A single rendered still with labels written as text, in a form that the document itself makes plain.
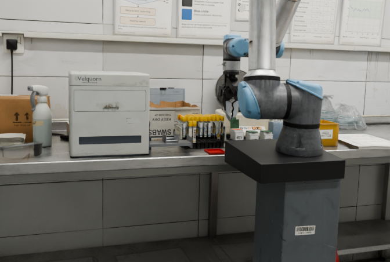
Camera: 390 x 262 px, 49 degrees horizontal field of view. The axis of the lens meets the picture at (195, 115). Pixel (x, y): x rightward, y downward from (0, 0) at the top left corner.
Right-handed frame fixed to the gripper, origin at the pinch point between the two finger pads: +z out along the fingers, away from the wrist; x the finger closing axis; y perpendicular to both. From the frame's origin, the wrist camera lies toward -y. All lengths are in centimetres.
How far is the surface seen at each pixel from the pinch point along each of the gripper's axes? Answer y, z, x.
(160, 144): -13.2, 7.3, 33.8
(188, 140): -10.2, 6.9, 21.8
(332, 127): -12.0, 2.7, -42.1
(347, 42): 48, -38, -92
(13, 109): 20, -3, 87
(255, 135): -8.7, 5.9, -7.1
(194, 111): 14.8, -1.5, 11.7
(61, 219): 50, 57, 69
